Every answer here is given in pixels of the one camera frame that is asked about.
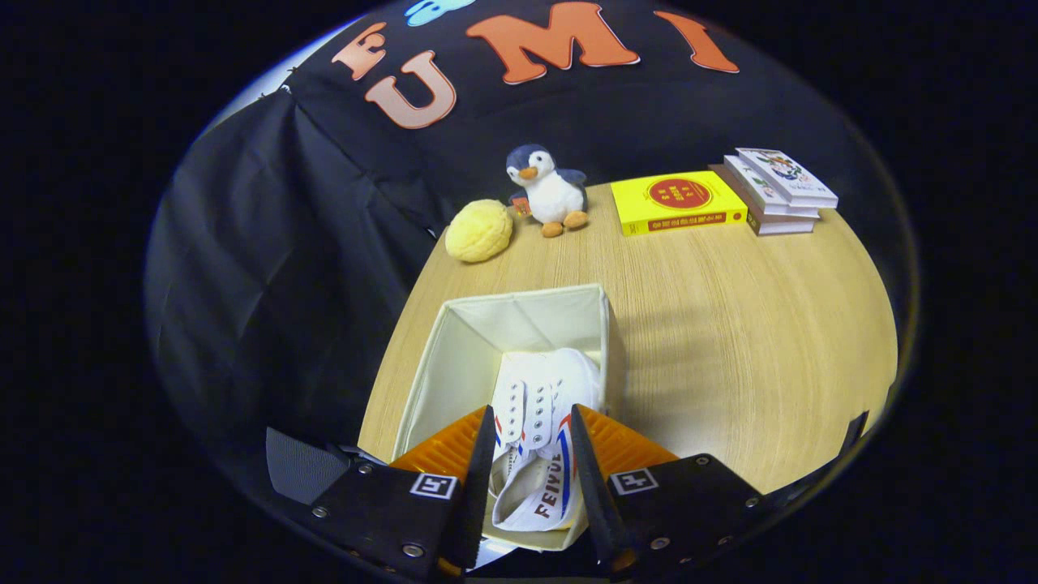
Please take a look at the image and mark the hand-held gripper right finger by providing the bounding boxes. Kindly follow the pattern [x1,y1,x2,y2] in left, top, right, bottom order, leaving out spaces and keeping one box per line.
[570,403,783,578]

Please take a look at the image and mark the cream fabric storage box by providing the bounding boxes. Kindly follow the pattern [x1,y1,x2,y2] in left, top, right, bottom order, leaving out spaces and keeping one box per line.
[392,282,625,552]

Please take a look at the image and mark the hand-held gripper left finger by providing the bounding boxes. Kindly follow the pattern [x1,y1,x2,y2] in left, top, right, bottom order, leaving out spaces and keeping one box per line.
[312,404,497,578]

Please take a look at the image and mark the yellow book with red circle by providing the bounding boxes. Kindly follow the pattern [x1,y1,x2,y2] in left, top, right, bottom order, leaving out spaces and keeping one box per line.
[610,170,748,237]

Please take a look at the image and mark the white canvas shoe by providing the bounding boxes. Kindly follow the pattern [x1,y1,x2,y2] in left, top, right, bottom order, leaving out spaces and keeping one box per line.
[499,347,603,423]
[489,375,586,532]

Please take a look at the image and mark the yellow plush bread bun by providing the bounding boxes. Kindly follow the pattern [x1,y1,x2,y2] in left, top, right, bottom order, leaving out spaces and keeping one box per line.
[444,199,514,264]

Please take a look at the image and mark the plain black side cloth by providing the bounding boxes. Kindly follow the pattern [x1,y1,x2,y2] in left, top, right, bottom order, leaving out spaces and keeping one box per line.
[146,89,455,487]

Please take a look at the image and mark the illustrated white book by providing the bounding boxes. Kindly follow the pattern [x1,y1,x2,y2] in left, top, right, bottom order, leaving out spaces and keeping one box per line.
[736,148,839,209]

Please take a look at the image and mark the grey mesh panel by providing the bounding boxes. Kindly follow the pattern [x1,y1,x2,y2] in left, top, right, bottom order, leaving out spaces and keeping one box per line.
[266,427,351,505]

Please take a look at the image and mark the plush penguin toy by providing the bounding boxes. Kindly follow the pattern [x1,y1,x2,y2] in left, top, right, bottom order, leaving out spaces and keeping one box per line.
[505,144,590,238]

